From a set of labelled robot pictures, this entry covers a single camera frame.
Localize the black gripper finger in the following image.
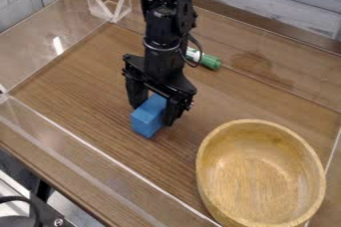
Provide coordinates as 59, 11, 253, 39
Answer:
126, 77, 148, 109
163, 99, 182, 126

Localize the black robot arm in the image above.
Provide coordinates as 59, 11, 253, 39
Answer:
123, 0, 199, 126

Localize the black cable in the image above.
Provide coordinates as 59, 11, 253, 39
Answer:
0, 193, 41, 227

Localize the clear acrylic tray wall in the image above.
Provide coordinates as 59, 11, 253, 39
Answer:
0, 0, 341, 227

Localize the green and white marker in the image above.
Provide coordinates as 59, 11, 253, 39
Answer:
186, 48, 222, 70

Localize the blue rectangular block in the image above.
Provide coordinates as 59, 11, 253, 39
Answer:
131, 94, 167, 138

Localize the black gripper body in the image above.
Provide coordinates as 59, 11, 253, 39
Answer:
123, 38, 197, 111

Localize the brown wooden bowl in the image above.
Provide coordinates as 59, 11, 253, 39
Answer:
195, 119, 326, 227

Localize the black metal table leg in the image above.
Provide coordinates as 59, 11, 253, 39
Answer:
36, 179, 52, 202

